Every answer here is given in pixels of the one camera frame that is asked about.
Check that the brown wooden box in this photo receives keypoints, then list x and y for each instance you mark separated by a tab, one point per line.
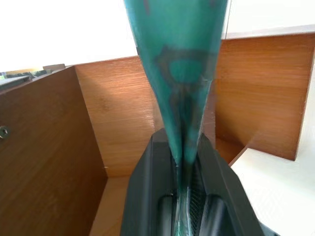
118	110

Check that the silver shelf screw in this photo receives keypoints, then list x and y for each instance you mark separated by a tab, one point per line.
3	131

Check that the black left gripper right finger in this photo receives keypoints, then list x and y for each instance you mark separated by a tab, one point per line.
221	186

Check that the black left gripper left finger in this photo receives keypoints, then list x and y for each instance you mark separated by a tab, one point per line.
147	186

